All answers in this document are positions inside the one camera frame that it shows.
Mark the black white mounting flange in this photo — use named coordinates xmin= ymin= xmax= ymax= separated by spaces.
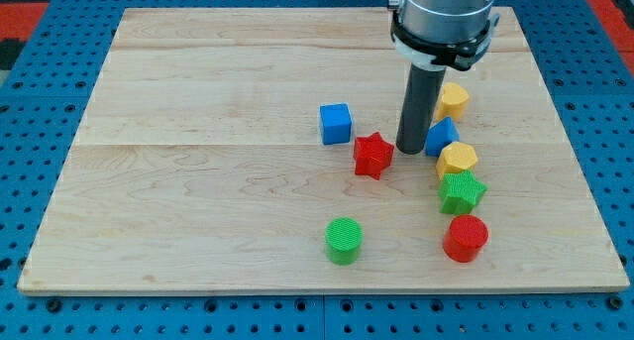
xmin=390 ymin=13 xmax=500 ymax=71

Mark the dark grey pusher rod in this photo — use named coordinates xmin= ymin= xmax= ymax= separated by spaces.
xmin=396 ymin=64 xmax=446 ymax=155

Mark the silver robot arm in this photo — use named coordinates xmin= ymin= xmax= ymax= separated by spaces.
xmin=388 ymin=0 xmax=499 ymax=155

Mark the red star block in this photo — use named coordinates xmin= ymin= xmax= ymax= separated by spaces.
xmin=353 ymin=132 xmax=394 ymax=180

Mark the blue cube block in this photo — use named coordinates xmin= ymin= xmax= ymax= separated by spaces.
xmin=319 ymin=103 xmax=352 ymax=145

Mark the green star block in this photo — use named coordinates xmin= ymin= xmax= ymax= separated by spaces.
xmin=438 ymin=170 xmax=488 ymax=215

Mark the blue triangle block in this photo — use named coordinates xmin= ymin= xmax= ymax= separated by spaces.
xmin=425 ymin=117 xmax=460 ymax=157

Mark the yellow hexagon block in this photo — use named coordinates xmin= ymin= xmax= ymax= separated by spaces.
xmin=436 ymin=142 xmax=478 ymax=179

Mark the red cylinder block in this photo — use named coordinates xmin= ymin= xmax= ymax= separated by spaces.
xmin=442 ymin=214 xmax=489 ymax=263

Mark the green cylinder block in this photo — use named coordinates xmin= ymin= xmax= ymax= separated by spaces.
xmin=325 ymin=217 xmax=364 ymax=266

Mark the wooden board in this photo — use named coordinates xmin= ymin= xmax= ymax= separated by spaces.
xmin=18 ymin=7 xmax=629 ymax=296

